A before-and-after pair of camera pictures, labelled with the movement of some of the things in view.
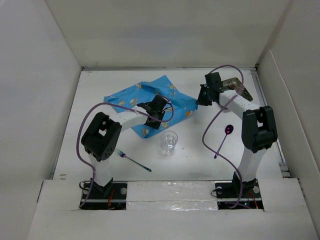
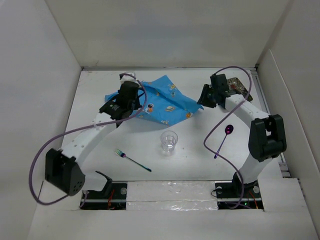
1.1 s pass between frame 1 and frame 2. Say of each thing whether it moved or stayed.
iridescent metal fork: stayed
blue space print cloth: moved
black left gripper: moved
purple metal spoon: stayed
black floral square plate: stayed
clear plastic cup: stayed
